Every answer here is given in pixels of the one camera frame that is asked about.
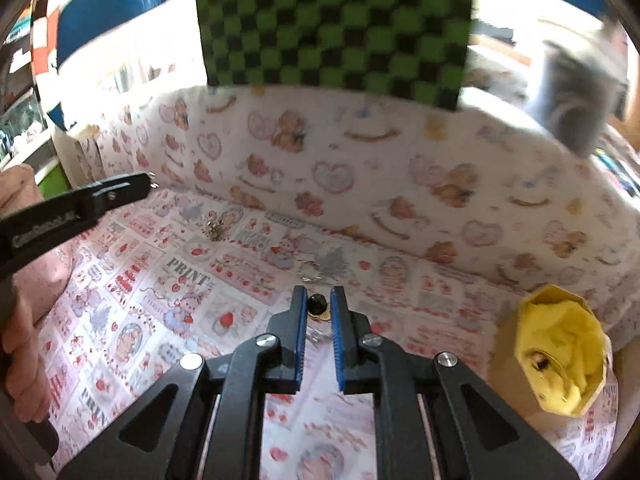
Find translucent plastic jar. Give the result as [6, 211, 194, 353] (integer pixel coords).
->
[524, 21, 626, 157]

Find striped curtain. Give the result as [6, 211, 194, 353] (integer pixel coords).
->
[29, 0, 612, 131]

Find yellow cloth in box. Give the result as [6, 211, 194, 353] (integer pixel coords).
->
[514, 300, 606, 417]

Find pink blanket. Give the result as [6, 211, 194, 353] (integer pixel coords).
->
[0, 164, 79, 326]

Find bear print cloth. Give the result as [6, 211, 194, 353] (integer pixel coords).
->
[81, 87, 639, 322]

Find silver ring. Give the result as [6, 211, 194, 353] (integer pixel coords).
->
[297, 259, 324, 283]

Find small silver brooch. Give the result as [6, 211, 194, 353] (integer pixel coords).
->
[203, 220, 224, 242]

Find person left hand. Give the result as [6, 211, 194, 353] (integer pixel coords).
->
[1, 291, 54, 424]

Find print pattern bed sheet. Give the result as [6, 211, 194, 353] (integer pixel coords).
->
[39, 190, 618, 479]

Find gold bangle with black stone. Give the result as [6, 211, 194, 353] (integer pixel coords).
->
[525, 349, 570, 401]

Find green checkered tissue box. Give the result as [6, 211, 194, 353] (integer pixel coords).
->
[196, 0, 473, 110]

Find gold octagonal jewelry box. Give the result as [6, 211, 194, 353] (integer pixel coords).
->
[488, 284, 612, 428]

